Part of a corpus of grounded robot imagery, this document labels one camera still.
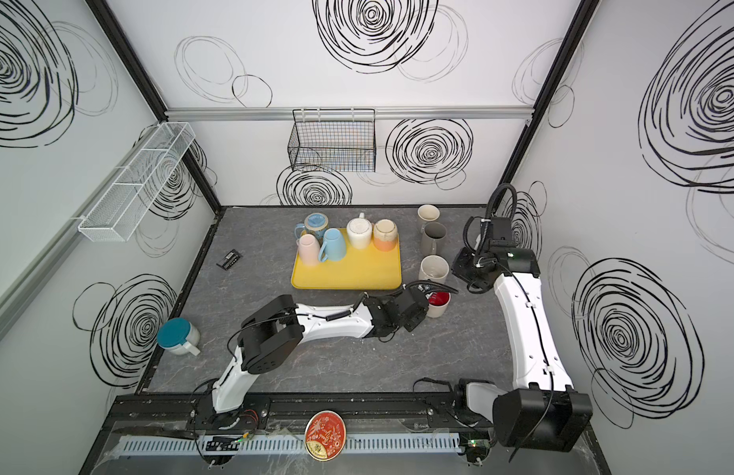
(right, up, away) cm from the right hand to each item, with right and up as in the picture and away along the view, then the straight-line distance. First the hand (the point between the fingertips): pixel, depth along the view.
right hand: (453, 267), depth 76 cm
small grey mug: (-1, +17, +30) cm, 34 cm away
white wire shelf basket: (-85, +14, -4) cm, 86 cm away
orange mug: (-17, +8, +24) cm, 31 cm away
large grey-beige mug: (-1, +7, +22) cm, 23 cm away
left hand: (-7, -12, +11) cm, 17 cm away
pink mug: (-42, +3, +22) cm, 48 cm away
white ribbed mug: (-26, +9, +25) cm, 37 cm away
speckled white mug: (-2, -2, +16) cm, 17 cm away
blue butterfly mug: (-41, +12, +25) cm, 50 cm away
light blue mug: (-35, +5, +23) cm, 42 cm away
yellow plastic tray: (-25, -4, +26) cm, 36 cm away
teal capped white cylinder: (-74, -19, +2) cm, 76 cm away
